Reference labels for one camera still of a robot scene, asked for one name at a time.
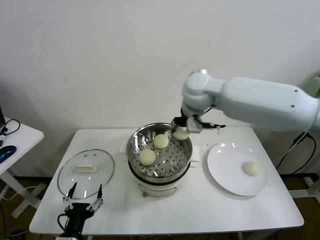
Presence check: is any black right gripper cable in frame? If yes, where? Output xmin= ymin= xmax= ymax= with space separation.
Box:
xmin=199 ymin=106 xmax=226 ymax=130

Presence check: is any black laptop cable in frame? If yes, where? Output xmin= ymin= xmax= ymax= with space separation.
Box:
xmin=0 ymin=118 xmax=22 ymax=137

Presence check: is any perforated steel steamer basket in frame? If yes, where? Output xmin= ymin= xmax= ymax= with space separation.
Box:
xmin=121 ymin=122 xmax=201 ymax=180

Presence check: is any white floor cable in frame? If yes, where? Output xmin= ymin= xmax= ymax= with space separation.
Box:
xmin=0 ymin=185 xmax=38 ymax=201

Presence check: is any white steamed baozi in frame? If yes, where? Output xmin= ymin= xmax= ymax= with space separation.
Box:
xmin=172 ymin=126 xmax=193 ymax=140
xmin=153 ymin=134 xmax=170 ymax=150
xmin=241 ymin=160 xmax=261 ymax=177
xmin=139 ymin=149 xmax=156 ymax=166

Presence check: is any pale green box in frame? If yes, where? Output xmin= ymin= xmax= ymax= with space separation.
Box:
xmin=303 ymin=71 xmax=320 ymax=98

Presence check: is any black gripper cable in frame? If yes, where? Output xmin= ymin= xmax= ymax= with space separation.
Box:
xmin=199 ymin=106 xmax=226 ymax=130
xmin=57 ymin=213 xmax=70 ymax=231

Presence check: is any blue computer mouse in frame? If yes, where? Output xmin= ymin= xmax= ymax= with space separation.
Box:
xmin=0 ymin=145 xmax=18 ymax=163

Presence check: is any glass pot lid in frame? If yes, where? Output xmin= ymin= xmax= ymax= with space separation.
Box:
xmin=57 ymin=148 xmax=116 ymax=200

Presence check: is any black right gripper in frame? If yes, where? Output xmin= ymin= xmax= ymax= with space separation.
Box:
xmin=169 ymin=113 xmax=191 ymax=137

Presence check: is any white side table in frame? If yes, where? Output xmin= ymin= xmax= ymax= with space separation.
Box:
xmin=0 ymin=116 xmax=46 ymax=218

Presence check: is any white electric cooker base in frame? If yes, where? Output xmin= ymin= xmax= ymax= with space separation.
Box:
xmin=128 ymin=159 xmax=192 ymax=198

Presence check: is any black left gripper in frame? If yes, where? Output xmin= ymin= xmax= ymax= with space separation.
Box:
xmin=62 ymin=182 xmax=104 ymax=220

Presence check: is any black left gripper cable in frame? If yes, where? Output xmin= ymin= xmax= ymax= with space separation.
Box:
xmin=57 ymin=213 xmax=70 ymax=231

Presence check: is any black wall cable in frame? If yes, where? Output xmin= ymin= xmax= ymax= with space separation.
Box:
xmin=276 ymin=132 xmax=317 ymax=175

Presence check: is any white round plate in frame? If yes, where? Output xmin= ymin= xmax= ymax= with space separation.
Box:
xmin=206 ymin=142 xmax=270 ymax=197

